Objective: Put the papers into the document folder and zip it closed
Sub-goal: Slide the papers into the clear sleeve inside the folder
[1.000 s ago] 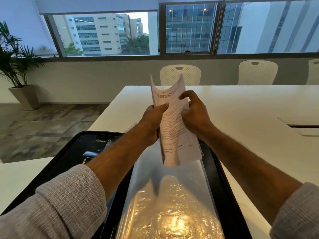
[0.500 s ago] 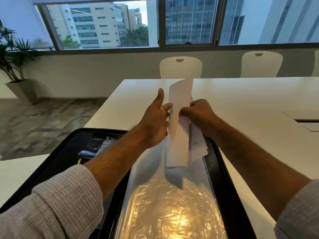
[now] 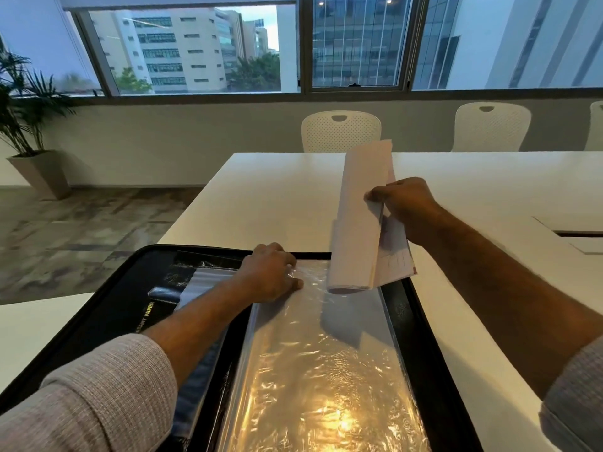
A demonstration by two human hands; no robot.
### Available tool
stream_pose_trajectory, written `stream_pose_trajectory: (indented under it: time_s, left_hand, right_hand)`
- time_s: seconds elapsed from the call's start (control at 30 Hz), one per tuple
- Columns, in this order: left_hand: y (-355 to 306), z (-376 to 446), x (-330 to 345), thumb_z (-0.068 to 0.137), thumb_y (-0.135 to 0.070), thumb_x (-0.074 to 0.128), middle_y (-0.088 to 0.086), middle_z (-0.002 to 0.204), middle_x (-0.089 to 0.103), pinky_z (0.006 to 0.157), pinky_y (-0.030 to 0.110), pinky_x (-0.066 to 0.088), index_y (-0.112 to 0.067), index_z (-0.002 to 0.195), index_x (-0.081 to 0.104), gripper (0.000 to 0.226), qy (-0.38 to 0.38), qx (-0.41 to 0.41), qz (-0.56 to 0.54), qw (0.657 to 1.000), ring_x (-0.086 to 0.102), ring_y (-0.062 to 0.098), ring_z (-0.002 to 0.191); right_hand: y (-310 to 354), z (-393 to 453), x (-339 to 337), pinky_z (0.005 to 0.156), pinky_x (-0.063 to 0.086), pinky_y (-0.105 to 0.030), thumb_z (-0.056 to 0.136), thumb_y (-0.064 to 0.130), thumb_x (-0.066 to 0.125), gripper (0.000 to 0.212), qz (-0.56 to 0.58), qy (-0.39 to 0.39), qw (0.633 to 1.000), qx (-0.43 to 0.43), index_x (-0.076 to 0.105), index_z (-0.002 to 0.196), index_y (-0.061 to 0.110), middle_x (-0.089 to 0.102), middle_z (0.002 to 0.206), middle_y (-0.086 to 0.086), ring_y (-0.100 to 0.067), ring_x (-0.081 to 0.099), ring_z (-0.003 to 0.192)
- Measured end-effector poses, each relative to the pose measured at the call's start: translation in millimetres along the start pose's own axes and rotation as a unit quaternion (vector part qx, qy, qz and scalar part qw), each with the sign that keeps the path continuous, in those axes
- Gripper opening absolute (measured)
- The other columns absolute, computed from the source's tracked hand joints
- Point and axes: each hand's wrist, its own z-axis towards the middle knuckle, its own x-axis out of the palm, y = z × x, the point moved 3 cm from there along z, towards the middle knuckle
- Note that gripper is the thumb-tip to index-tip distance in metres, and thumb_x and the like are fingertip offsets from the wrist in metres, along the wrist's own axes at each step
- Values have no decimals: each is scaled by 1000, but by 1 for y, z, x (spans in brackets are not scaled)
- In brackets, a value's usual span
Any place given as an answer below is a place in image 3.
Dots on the person's left hand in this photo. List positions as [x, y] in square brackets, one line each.
[266, 275]

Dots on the person's right hand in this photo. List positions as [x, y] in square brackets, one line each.
[410, 207]

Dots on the person's right fingers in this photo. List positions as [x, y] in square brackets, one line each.
[379, 193]

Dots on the person's left thumb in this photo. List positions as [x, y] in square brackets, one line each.
[291, 287]

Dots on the white paper sheet bundle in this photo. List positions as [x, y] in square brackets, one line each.
[358, 221]

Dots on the clear plastic sleeve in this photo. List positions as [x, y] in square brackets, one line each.
[207, 287]
[325, 362]

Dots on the person's right forearm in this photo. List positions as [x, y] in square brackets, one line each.
[509, 301]

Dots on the person's left forearm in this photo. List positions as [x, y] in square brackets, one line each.
[141, 362]

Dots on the white perforated chair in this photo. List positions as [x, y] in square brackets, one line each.
[490, 129]
[339, 131]
[595, 127]

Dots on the black paper packet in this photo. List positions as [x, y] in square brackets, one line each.
[169, 289]

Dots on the black portfolio case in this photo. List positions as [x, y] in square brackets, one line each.
[438, 371]

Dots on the beige plant pot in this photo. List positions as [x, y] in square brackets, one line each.
[40, 174]

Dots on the grey roller blind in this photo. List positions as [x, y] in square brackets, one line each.
[179, 0]

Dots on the green potted palm plant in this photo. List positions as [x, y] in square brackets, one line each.
[23, 103]

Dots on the grey window frame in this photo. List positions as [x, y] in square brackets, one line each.
[305, 51]

